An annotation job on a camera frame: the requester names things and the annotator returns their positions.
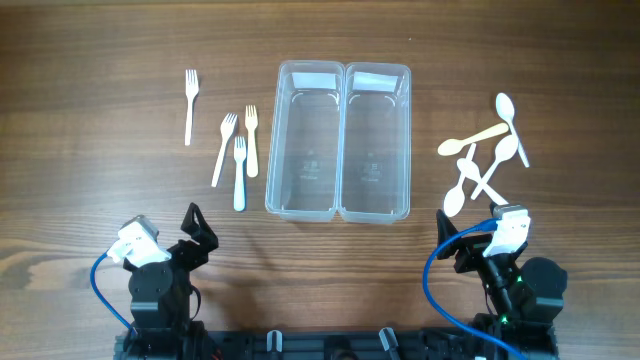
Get white plastic spoon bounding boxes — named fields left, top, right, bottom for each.
left=471, top=135, right=519, bottom=200
left=443, top=171, right=466, bottom=217
left=456, top=158, right=507, bottom=205
left=495, top=93, right=530, bottom=168

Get yellow plastic spoon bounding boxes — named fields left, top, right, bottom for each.
left=437, top=123, right=509, bottom=156

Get light blue plastic fork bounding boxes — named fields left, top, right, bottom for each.
left=233, top=136, right=247, bottom=212

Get white plastic fork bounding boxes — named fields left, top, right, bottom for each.
left=184, top=69, right=199, bottom=146
left=211, top=113, right=238, bottom=187

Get yellow plastic fork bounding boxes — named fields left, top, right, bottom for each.
left=245, top=105, right=259, bottom=178

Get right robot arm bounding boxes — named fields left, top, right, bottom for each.
left=423, top=204, right=568, bottom=359

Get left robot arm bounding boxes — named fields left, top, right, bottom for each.
left=113, top=203, right=223, bottom=360

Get right clear plastic container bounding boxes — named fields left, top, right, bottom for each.
left=338, top=62, right=412, bottom=224

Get clear plastic container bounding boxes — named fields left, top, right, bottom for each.
left=265, top=60, right=345, bottom=222
left=338, top=62, right=412, bottom=224

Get left clear plastic container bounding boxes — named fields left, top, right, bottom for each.
left=265, top=60, right=345, bottom=222

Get right blue cable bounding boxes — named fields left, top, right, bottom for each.
left=422, top=217, right=529, bottom=360

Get blue cable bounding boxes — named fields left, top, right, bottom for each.
left=89, top=251, right=139, bottom=336
left=422, top=217, right=529, bottom=360

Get left blue cable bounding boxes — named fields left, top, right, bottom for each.
left=89, top=251, right=139, bottom=336

